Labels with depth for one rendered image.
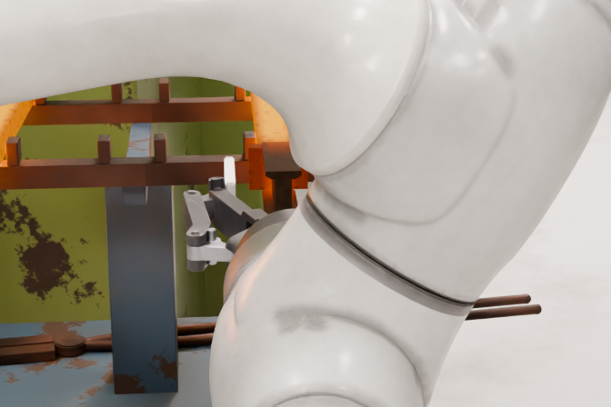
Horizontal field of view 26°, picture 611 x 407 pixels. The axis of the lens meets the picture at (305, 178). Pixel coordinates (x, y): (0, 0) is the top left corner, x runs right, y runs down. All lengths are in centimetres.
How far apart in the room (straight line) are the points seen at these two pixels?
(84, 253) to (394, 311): 102
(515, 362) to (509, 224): 232
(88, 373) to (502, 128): 78
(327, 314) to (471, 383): 222
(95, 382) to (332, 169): 72
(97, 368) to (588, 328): 197
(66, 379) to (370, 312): 71
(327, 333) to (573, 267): 292
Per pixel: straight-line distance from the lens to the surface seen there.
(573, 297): 332
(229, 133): 200
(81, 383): 130
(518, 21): 60
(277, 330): 62
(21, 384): 130
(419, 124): 59
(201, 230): 86
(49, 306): 165
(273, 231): 77
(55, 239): 162
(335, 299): 62
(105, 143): 110
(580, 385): 287
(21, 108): 123
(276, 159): 98
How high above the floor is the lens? 122
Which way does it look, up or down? 17 degrees down
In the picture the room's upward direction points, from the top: straight up
